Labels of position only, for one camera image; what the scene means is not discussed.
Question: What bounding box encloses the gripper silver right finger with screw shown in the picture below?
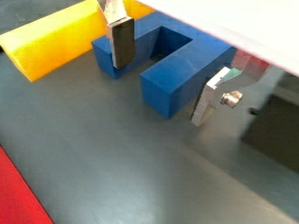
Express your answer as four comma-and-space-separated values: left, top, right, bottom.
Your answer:
191, 50, 270, 126

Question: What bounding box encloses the red base block with slots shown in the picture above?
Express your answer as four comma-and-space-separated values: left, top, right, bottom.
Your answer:
0, 146, 54, 224

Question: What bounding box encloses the black angle fixture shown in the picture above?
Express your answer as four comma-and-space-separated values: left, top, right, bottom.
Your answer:
242, 73, 299, 173

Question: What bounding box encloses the blue U-shaped block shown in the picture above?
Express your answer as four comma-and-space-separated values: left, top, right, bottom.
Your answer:
92, 12, 236, 118

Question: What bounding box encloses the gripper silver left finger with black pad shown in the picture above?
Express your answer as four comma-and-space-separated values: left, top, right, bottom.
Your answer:
98, 0, 136, 68

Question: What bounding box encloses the yellow long bar block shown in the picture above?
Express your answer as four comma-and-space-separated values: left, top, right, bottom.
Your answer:
0, 0, 155, 83

